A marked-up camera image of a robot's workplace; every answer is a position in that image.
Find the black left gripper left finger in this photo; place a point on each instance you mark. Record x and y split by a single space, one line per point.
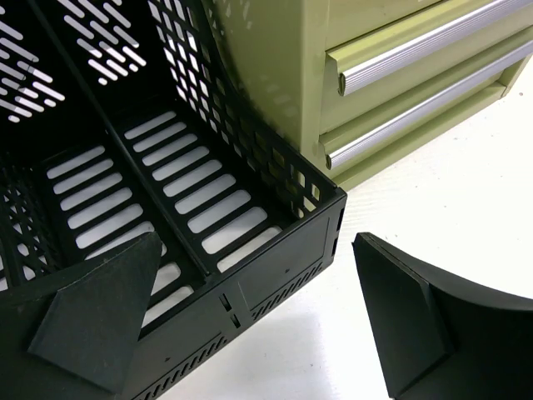
76 330

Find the black perforated file organizer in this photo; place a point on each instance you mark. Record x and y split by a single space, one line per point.
118 118

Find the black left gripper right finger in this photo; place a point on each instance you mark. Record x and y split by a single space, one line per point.
438 335

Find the olive green drawer cabinet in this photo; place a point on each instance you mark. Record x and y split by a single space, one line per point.
357 85

